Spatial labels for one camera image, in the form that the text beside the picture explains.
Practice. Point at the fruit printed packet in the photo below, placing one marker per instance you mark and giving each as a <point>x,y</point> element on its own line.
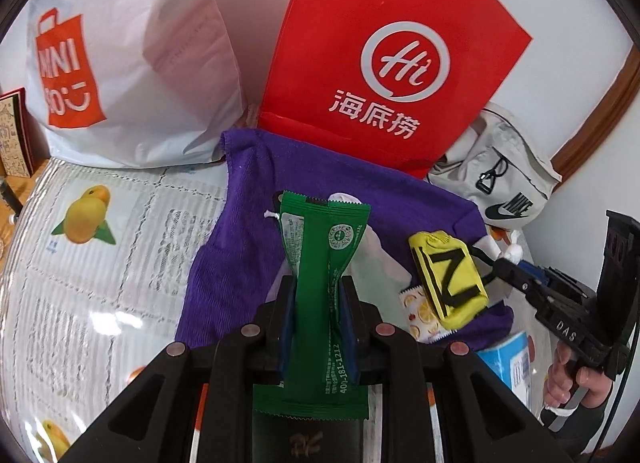
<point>415,313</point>

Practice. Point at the white cotton gloves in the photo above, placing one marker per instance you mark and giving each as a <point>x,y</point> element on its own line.
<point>385,263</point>

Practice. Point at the grey waist bag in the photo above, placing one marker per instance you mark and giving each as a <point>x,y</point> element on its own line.
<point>500,158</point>

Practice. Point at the purple towel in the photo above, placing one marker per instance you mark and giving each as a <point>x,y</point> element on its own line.
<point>240,243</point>

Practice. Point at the blue tissue box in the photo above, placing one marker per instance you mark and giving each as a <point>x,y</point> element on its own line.
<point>505,363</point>

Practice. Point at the red paper bag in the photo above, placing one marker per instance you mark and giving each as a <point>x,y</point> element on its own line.
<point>350,18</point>

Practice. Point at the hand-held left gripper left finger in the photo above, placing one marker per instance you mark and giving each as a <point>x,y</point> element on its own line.
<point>286,323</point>

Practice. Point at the white plastic shopping bag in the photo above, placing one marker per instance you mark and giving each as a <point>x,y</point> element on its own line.
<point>150,68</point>

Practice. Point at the wooden door frame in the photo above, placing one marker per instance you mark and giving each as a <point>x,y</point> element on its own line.
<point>600,128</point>

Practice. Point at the patterned book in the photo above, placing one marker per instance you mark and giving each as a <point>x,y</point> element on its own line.
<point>12,133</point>

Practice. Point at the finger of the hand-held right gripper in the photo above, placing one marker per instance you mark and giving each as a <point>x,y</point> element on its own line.
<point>515,280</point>
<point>537,274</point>

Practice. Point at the person's right forearm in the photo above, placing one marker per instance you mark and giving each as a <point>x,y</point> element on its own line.
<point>590,425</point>

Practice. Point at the gold tin box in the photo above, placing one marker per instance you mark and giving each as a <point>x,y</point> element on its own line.
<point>305,443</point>

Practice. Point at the person's right hand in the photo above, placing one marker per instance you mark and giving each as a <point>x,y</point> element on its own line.
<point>560,378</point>

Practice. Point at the yellow black pouch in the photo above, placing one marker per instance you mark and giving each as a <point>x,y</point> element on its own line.
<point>425,243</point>

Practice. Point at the fruit printed tablecloth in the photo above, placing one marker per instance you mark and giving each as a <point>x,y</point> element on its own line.
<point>100,293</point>

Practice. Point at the green sachet packet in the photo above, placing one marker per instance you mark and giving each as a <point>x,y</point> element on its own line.
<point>310,293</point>

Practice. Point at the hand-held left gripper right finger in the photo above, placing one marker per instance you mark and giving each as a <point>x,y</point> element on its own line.
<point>350,328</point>

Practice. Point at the wooden nightstand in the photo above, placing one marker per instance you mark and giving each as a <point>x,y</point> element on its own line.
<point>15,193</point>

